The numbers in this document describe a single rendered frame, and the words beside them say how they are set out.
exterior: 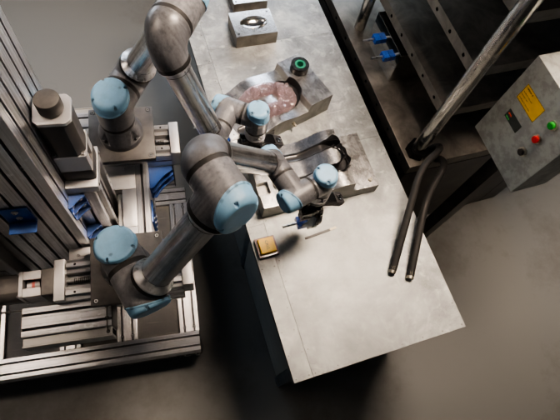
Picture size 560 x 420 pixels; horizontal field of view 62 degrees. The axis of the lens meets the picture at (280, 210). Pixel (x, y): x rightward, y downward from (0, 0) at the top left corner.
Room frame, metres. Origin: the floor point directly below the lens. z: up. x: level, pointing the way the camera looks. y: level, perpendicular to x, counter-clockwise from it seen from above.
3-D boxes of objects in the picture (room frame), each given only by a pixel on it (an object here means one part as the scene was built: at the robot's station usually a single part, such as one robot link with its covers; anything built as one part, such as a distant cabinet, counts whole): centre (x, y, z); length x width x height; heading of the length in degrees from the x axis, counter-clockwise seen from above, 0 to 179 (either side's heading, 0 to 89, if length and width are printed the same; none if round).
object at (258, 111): (0.90, 0.17, 1.21); 0.09 x 0.08 x 0.11; 88
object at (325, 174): (0.73, -0.10, 1.25); 0.09 x 0.08 x 0.11; 140
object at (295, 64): (1.43, 0.11, 0.93); 0.08 x 0.08 x 0.04
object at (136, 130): (0.78, 0.62, 1.09); 0.15 x 0.15 x 0.10
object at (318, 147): (0.99, -0.06, 0.92); 0.35 x 0.16 x 0.09; 124
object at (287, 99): (1.23, 0.19, 0.90); 0.26 x 0.18 x 0.08; 141
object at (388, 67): (1.89, -0.43, 0.87); 0.50 x 0.27 x 0.17; 124
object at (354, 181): (0.99, -0.08, 0.87); 0.50 x 0.26 x 0.14; 124
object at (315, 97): (1.24, 0.19, 0.85); 0.50 x 0.26 x 0.11; 141
